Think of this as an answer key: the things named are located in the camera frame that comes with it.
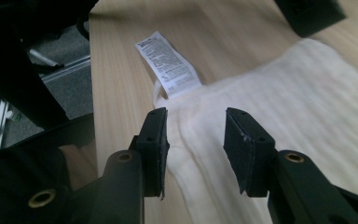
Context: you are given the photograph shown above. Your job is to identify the grey metal tube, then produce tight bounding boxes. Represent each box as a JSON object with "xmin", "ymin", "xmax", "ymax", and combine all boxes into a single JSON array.
[{"xmin": 28, "ymin": 49, "xmax": 62, "ymax": 69}]

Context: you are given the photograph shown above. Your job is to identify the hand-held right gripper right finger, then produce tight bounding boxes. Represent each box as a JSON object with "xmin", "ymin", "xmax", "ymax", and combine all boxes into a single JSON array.
[{"xmin": 223, "ymin": 106, "xmax": 278, "ymax": 198}]

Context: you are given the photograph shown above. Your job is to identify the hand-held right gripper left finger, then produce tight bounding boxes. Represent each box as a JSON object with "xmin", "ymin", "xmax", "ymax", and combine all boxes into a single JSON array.
[{"xmin": 130, "ymin": 106, "xmax": 171, "ymax": 200}]

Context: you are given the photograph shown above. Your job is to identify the aluminium stand profile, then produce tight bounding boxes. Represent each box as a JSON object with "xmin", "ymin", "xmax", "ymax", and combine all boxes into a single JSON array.
[{"xmin": 0, "ymin": 98, "xmax": 11, "ymax": 152}]

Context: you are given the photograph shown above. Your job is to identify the large dark object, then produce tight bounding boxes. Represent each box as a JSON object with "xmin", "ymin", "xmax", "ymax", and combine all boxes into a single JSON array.
[{"xmin": 0, "ymin": 0, "xmax": 101, "ymax": 130}]

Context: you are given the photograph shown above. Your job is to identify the grey metal rail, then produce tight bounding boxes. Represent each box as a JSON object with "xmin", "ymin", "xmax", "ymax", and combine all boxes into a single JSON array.
[{"xmin": 40, "ymin": 55, "xmax": 91, "ymax": 83}]

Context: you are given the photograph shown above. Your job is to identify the cream cloth with white label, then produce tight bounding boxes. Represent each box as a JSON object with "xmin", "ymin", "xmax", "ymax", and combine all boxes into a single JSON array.
[{"xmin": 134, "ymin": 30, "xmax": 358, "ymax": 224}]

